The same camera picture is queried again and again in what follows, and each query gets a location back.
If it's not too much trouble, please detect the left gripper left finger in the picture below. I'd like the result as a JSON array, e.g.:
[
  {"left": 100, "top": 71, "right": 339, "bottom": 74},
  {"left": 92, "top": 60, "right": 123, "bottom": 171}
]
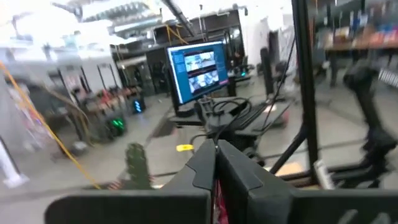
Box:
[{"left": 161, "top": 139, "right": 218, "bottom": 191}]

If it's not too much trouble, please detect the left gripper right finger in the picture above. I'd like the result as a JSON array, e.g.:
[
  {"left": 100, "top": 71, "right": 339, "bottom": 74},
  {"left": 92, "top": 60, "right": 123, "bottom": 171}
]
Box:
[{"left": 216, "top": 139, "right": 294, "bottom": 224}]

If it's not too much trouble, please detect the black side stand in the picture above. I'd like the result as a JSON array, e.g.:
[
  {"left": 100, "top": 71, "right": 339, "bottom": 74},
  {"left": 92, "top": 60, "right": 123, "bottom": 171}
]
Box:
[{"left": 169, "top": 95, "right": 292, "bottom": 166}]

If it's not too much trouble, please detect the green artificial cactus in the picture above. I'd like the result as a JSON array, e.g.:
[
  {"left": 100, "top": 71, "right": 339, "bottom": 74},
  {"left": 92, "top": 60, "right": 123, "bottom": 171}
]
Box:
[{"left": 124, "top": 142, "right": 153, "bottom": 190}]

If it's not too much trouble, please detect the computer tower with blue light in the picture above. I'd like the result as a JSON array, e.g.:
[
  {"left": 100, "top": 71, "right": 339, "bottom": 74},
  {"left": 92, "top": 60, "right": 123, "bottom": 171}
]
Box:
[{"left": 132, "top": 98, "right": 146, "bottom": 114}]

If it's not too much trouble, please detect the computer tower with green light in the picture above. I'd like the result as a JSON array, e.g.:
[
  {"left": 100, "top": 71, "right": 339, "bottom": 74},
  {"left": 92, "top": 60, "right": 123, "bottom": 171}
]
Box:
[{"left": 108, "top": 116, "right": 127, "bottom": 136}]

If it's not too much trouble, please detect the blue-screen computer monitor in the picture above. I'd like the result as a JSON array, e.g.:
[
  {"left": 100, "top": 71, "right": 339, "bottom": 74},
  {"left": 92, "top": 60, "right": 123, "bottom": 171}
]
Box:
[{"left": 164, "top": 40, "right": 231, "bottom": 108}]

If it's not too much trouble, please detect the black cluttered workbench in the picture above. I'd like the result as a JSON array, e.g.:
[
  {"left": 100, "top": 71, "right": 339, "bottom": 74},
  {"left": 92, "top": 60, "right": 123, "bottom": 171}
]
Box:
[{"left": 71, "top": 86, "right": 142, "bottom": 138}]

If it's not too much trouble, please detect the wooden shelf with goods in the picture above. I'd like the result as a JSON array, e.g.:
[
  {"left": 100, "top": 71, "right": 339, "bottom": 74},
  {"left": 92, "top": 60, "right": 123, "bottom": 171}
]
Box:
[{"left": 313, "top": 0, "right": 398, "bottom": 52}]

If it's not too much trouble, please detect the white pole stand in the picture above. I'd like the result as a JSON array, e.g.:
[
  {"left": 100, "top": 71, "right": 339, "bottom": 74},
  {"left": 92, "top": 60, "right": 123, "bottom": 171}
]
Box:
[{"left": 0, "top": 136, "right": 30, "bottom": 189}]

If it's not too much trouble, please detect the black aluminium table frame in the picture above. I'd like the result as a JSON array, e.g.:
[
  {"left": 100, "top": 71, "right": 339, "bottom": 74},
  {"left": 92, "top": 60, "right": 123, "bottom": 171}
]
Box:
[{"left": 269, "top": 0, "right": 343, "bottom": 189}]

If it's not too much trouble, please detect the yellow hanging cable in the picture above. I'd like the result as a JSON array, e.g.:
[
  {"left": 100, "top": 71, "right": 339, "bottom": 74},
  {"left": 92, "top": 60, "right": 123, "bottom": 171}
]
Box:
[{"left": 0, "top": 60, "right": 102, "bottom": 190}]

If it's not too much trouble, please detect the silver ceiling duct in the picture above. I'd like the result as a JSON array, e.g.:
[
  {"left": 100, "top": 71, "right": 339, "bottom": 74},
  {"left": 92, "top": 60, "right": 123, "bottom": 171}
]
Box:
[{"left": 82, "top": 1, "right": 164, "bottom": 24}]

